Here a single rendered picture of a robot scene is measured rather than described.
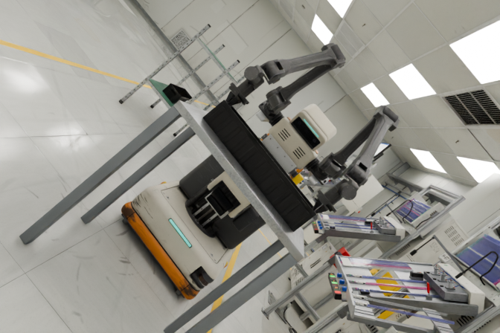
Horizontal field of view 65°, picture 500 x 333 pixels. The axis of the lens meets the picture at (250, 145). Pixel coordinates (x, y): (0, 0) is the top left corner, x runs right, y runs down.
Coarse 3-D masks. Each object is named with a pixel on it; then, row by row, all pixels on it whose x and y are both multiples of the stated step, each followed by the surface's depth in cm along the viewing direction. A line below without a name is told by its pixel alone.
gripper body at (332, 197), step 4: (332, 188) 156; (336, 188) 154; (320, 192) 154; (328, 192) 155; (332, 192) 154; (336, 192) 154; (324, 196) 154; (328, 196) 154; (332, 196) 154; (336, 196) 153; (340, 196) 154; (328, 200) 154; (332, 200) 154; (336, 200) 154; (328, 204) 154; (332, 204) 155; (332, 208) 154
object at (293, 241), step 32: (160, 128) 140; (192, 128) 138; (128, 160) 144; (160, 160) 182; (224, 160) 137; (256, 192) 142; (256, 256) 178; (288, 256) 133; (224, 288) 177; (256, 288) 134
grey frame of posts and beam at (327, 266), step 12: (492, 228) 287; (444, 252) 293; (324, 264) 301; (312, 276) 299; (468, 276) 251; (300, 288) 300; (480, 288) 233; (492, 288) 227; (276, 300) 306; (492, 300) 219; (264, 312) 304; (336, 312) 225; (492, 312) 217; (324, 324) 225; (480, 324) 218
